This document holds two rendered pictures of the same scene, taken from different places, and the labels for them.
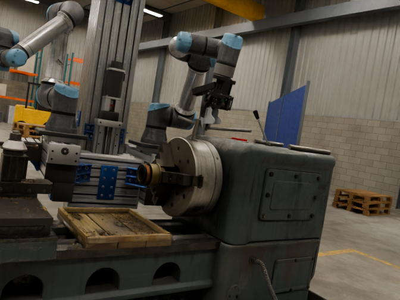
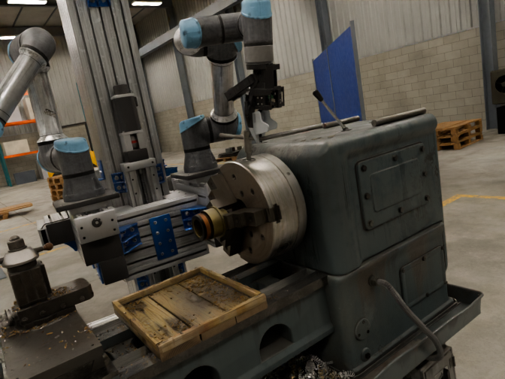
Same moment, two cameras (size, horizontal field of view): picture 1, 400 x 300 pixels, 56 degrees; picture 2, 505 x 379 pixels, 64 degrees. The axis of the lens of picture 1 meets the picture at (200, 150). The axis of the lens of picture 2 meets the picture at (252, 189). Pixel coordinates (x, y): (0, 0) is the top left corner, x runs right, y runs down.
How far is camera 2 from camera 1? 0.30 m
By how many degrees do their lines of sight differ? 8
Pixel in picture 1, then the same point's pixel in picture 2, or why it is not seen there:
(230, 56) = (261, 31)
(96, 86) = (107, 124)
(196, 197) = (279, 234)
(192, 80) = (220, 76)
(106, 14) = (84, 28)
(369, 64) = not seen: outside the picture
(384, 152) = (457, 71)
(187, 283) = (303, 341)
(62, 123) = (81, 188)
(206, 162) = (276, 185)
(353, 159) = (424, 92)
